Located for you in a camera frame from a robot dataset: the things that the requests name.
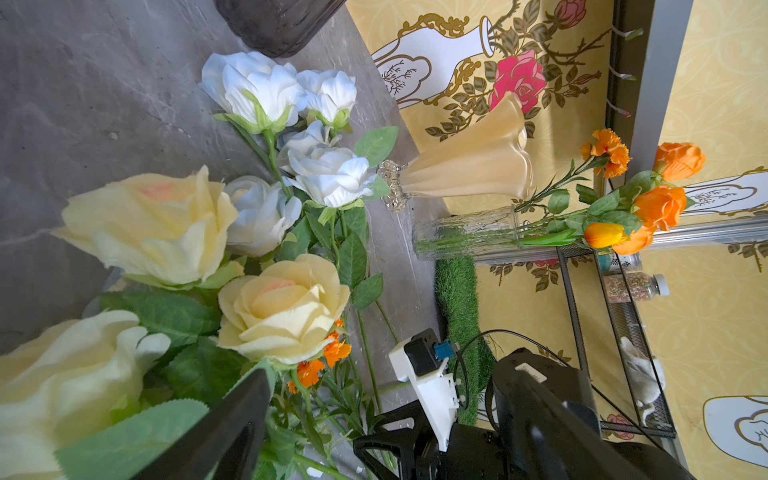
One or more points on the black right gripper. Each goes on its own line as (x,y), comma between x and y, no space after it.
(404,446)

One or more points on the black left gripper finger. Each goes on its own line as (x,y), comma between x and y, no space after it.
(226,442)

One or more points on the small orange marigold stem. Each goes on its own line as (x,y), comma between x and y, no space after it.
(324,406)

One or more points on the yellow orange tulip stem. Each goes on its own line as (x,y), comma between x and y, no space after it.
(596,236)

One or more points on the orange rose stem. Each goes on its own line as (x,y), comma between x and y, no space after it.
(673,162)
(661,208)
(637,241)

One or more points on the orange marigold flower stem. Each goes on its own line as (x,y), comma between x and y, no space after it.
(607,155)

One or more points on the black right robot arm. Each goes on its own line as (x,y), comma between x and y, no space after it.
(546,428)

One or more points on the cream rose upper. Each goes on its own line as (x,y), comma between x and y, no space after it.
(287,313)

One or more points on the green artificial grass mat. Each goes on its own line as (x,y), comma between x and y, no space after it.
(456,293)

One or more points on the white cloth figure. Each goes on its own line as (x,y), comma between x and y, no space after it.
(646,377)

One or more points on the clear glass vase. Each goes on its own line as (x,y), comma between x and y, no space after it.
(478,235)

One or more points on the jar with white lid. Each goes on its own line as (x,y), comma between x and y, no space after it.
(634,287)

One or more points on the white rose bottom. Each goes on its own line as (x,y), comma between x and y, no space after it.
(265,214)

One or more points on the white rose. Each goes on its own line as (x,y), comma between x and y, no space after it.
(265,214)
(330,175)
(254,92)
(330,97)

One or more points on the cream ruffled vase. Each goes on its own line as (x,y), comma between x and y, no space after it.
(487,157)

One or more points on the white rose top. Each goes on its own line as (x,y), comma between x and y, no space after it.
(330,97)

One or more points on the dark purple glass vase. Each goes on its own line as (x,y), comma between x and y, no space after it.
(277,28)

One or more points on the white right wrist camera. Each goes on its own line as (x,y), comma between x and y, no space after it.
(416,361)

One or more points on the black wire wall basket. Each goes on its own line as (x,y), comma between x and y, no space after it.
(624,320)

